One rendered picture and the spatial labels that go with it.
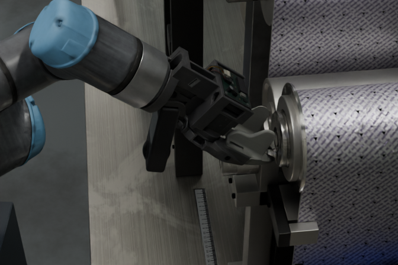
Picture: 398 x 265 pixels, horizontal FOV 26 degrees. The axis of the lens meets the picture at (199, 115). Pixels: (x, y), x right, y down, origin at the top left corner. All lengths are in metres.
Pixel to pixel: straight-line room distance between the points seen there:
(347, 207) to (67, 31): 0.46
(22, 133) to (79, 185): 1.41
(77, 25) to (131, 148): 0.70
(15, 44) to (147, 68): 0.16
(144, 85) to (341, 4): 0.37
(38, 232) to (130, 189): 1.16
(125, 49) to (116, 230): 0.57
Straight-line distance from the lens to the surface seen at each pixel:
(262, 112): 1.13
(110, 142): 1.65
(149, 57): 1.00
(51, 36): 0.95
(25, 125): 1.41
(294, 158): 1.10
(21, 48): 1.04
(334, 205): 1.18
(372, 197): 1.18
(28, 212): 2.75
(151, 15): 1.95
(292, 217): 1.19
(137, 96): 1.01
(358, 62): 1.33
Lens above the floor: 2.06
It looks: 43 degrees down
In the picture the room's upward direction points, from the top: straight up
